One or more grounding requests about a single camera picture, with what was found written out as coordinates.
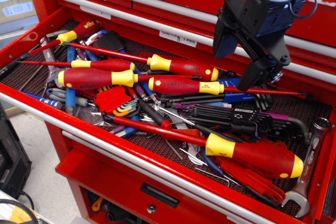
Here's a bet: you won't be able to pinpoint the wiha red yellow screwdriver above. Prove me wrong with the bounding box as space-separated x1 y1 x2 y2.
25 19 102 57

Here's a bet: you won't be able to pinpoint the silver adjustable wrench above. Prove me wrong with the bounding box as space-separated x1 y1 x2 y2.
40 37 62 88

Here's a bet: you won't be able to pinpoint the silver combination wrench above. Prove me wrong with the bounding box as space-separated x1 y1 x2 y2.
281 117 332 219

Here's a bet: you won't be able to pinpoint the slim red yellow screwdriver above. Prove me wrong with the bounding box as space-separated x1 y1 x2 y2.
18 59 135 71

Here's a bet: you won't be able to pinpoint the black torx key set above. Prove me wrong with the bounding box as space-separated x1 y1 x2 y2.
181 103 295 141

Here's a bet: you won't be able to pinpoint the blue precision screwdriver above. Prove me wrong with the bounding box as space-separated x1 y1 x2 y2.
23 92 62 109

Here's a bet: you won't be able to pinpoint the blue handled pliers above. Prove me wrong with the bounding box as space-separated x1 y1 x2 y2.
200 147 224 176

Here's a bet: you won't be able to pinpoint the fat red yellow screwdriver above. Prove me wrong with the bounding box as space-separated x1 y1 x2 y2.
58 67 197 90

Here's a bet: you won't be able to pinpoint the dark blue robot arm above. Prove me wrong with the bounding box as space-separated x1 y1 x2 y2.
213 0 317 92

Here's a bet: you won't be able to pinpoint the red folding key set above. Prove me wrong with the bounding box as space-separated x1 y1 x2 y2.
212 156 286 207

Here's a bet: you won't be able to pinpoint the large black hex key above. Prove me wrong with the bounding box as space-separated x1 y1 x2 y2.
262 112 310 145

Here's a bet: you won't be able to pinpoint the black box on floor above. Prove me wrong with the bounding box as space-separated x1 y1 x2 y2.
1 108 32 199

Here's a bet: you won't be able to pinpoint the blue holder hex key set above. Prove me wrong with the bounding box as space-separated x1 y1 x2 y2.
161 78 272 109

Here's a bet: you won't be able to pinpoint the large red yellow screwdriver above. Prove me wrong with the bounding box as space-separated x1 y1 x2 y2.
102 113 304 179

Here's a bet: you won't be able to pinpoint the grey handled screwdriver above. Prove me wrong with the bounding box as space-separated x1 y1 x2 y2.
46 88 89 106

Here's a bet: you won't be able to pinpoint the white cutting tools label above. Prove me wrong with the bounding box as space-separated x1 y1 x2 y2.
159 30 197 48

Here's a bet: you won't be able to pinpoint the blue handled tool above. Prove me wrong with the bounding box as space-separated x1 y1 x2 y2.
66 46 76 115

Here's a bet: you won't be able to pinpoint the red yellow screwdriver right pointing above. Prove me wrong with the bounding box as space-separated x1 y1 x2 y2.
148 76 307 96

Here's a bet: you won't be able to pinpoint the open red tool drawer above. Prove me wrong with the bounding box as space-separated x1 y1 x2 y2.
1 7 335 223

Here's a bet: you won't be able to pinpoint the red yellow screwdriver upper middle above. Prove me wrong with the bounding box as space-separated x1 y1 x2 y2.
64 42 219 81

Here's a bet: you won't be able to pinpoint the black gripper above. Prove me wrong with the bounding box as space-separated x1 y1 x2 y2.
212 0 312 92

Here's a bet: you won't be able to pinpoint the red holder coloured hex keys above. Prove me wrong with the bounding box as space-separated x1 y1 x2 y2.
94 86 138 116

